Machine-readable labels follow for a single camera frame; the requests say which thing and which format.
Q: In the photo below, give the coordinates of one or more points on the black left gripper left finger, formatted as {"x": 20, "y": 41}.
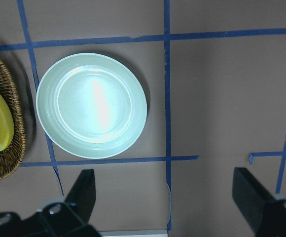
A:
{"x": 77, "y": 207}

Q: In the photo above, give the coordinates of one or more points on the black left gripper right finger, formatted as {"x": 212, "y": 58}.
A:
{"x": 264, "y": 212}

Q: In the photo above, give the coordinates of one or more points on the brown wicker basket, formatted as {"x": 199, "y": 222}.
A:
{"x": 13, "y": 155}

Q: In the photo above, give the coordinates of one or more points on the light green plate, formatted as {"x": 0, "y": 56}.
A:
{"x": 91, "y": 105}

